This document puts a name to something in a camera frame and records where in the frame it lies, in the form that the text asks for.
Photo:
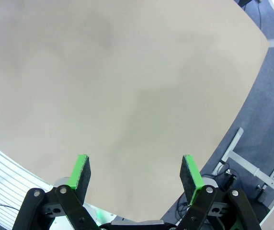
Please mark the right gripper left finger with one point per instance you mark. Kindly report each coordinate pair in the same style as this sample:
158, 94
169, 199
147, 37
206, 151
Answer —
79, 175

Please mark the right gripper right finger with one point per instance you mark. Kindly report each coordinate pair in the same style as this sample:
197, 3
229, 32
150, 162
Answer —
190, 177

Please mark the black power adapter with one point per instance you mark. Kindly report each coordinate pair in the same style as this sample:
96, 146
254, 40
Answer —
262, 192

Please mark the white slatted panel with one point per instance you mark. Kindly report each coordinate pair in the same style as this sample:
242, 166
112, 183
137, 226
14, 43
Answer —
5, 172

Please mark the grey table leg frame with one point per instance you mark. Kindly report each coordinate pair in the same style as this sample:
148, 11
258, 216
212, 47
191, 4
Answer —
244, 165

